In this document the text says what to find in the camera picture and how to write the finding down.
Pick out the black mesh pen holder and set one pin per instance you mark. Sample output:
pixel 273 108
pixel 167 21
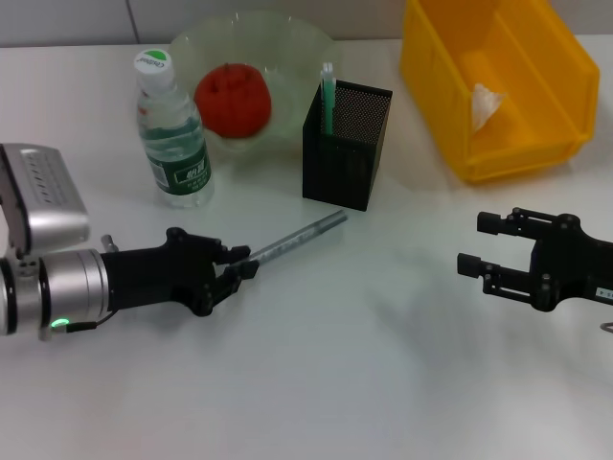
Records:
pixel 335 167

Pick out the yellow plastic bin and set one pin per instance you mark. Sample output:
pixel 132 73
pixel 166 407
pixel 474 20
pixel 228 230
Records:
pixel 503 153

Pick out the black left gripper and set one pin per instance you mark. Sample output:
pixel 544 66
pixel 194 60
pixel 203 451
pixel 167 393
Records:
pixel 158 278

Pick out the green glass fruit plate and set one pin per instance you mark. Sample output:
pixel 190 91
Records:
pixel 297 57

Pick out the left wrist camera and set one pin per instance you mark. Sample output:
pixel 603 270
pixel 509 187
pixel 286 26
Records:
pixel 43 191

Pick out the red apple-shaped object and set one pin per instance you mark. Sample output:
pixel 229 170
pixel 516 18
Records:
pixel 232 103

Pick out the silver glitter pen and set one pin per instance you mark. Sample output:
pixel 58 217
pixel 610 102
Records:
pixel 297 237

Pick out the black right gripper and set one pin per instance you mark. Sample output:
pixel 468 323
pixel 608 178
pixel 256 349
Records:
pixel 574 268

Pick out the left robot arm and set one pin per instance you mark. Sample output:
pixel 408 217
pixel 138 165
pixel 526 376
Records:
pixel 72 287

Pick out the green label water bottle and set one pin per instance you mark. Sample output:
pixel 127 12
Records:
pixel 182 177

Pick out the green pen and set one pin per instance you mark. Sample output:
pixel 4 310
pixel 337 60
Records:
pixel 328 105

